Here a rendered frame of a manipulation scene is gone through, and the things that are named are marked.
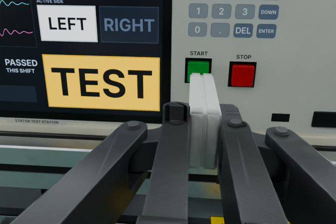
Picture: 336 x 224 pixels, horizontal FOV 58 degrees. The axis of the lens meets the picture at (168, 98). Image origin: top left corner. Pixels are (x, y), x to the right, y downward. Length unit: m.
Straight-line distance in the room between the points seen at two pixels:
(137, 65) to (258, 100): 0.11
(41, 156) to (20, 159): 0.02
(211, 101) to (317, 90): 0.15
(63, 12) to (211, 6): 0.12
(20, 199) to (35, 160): 0.26
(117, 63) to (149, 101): 0.04
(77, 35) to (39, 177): 0.14
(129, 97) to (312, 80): 0.16
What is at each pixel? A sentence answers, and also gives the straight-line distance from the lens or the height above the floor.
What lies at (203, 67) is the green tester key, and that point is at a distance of 0.26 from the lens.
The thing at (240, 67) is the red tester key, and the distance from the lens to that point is 0.26.
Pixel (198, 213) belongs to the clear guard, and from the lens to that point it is 0.28.
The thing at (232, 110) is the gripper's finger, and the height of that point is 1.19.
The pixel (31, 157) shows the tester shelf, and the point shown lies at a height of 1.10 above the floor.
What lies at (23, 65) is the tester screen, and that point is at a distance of 0.31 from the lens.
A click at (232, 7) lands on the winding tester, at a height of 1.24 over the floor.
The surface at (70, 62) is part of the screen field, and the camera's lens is 0.29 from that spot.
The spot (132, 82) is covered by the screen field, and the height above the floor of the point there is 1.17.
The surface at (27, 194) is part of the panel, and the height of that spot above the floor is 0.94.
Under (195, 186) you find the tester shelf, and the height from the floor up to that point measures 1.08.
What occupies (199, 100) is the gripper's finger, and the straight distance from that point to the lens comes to 0.15.
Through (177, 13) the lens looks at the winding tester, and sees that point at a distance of 0.26.
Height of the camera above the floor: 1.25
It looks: 20 degrees down
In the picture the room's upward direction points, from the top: 1 degrees clockwise
